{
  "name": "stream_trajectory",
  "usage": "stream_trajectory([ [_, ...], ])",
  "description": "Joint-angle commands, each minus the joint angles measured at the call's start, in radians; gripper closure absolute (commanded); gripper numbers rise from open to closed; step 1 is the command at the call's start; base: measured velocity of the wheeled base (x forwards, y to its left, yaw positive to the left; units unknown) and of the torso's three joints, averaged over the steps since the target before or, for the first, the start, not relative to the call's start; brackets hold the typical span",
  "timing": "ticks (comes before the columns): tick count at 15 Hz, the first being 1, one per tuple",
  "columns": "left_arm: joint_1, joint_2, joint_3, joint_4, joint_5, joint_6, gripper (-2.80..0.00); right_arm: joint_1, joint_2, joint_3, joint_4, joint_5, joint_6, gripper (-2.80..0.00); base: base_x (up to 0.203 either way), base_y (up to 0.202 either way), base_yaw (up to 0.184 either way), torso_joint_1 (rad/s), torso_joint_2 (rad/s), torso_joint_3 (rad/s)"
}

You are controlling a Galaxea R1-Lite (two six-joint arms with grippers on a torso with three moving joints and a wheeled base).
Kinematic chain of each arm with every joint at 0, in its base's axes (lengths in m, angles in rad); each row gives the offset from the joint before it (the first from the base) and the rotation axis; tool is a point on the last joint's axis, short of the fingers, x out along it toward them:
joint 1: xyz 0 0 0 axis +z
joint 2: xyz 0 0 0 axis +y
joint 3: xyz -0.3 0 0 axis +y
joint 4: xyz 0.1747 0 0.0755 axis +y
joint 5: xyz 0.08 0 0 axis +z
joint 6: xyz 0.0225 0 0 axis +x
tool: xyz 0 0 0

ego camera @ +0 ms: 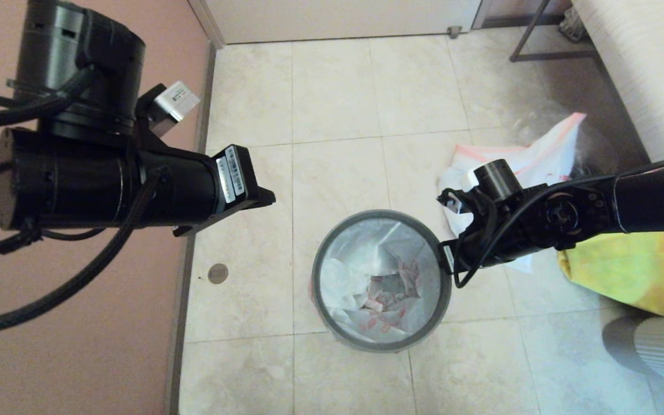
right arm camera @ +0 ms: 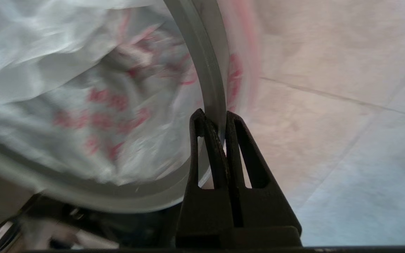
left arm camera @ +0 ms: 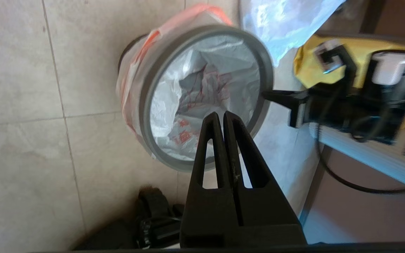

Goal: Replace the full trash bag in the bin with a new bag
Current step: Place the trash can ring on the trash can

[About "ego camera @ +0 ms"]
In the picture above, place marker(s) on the beige wooden table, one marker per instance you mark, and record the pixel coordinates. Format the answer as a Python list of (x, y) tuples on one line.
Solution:
[(649, 69)]

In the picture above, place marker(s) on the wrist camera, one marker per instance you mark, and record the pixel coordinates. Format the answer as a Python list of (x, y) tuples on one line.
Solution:
[(453, 199), (173, 104)]

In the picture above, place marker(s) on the grey baseboard strip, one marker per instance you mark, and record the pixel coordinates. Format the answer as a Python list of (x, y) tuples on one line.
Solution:
[(185, 317)]

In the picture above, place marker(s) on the yellow fabric bag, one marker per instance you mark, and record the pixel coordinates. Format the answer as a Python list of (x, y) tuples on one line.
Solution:
[(626, 271)]

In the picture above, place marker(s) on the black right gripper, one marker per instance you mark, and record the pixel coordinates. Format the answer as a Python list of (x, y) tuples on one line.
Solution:
[(493, 242)]

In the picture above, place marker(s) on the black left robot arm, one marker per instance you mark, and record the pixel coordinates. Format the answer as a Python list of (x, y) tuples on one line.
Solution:
[(78, 115)]

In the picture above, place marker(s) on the white door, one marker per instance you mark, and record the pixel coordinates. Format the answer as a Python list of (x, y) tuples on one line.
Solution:
[(338, 20)]

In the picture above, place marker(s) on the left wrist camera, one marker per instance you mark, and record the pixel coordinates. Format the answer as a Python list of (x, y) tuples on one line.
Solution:
[(173, 104)]

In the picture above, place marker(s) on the round metal floor drain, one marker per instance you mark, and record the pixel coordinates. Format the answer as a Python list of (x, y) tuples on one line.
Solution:
[(218, 273)]

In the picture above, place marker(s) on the metal door stopper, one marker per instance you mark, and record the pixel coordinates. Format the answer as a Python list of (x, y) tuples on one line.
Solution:
[(454, 31)]

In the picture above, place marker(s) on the small grey patterned item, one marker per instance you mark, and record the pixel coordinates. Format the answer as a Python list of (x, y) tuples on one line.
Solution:
[(572, 24)]

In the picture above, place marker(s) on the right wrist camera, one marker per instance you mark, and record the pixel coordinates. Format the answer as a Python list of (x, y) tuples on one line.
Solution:
[(453, 199)]

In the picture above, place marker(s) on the fresh white orange-printed bag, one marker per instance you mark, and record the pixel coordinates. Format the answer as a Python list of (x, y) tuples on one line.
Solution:
[(366, 276)]

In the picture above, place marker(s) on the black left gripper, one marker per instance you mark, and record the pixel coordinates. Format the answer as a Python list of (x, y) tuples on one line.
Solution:
[(237, 178)]

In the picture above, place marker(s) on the white bag pink rim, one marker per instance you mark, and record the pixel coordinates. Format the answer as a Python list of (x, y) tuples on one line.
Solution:
[(539, 155)]

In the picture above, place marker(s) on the grey ribbed round object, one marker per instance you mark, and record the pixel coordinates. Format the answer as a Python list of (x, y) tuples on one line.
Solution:
[(660, 346)]

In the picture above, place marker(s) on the clear plastic bag dark contents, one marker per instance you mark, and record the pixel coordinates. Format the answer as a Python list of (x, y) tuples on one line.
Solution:
[(591, 155)]

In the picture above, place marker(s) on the dark metal furniture frame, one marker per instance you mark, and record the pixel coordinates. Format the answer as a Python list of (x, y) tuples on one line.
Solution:
[(551, 55)]

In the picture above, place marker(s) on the white door frame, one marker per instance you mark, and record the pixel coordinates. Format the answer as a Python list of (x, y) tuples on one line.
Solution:
[(208, 26)]

